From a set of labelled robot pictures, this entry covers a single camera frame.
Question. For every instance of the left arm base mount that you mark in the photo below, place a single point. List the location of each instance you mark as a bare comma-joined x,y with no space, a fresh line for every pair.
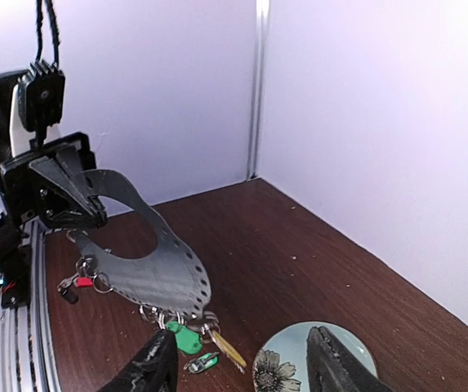
14,266

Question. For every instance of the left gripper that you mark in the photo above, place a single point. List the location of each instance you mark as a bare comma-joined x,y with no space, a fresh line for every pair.
47,183

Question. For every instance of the pale green key tag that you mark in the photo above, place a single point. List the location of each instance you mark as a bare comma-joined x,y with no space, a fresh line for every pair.
202,363

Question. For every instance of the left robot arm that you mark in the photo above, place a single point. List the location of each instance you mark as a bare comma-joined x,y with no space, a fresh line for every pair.
40,173

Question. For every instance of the red key tag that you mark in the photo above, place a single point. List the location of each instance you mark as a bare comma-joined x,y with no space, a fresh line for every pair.
82,282

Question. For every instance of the light blue flower plate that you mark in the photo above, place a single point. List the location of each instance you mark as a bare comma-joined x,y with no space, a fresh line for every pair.
280,364

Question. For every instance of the grey leather key holder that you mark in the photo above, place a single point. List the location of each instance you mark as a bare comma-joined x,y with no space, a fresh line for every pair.
171,278

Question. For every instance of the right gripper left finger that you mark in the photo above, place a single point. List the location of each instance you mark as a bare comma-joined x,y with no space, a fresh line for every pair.
153,368

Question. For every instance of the left aluminium post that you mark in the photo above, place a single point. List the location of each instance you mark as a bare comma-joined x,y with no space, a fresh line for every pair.
258,73

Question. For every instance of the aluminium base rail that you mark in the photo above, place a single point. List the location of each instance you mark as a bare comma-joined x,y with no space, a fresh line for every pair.
27,358

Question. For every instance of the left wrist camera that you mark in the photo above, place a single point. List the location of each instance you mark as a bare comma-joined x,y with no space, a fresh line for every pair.
36,107

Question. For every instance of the black key tag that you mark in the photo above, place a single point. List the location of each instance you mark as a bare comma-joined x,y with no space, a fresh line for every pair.
68,295

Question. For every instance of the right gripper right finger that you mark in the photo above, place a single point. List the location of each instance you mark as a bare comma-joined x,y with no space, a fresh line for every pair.
332,367

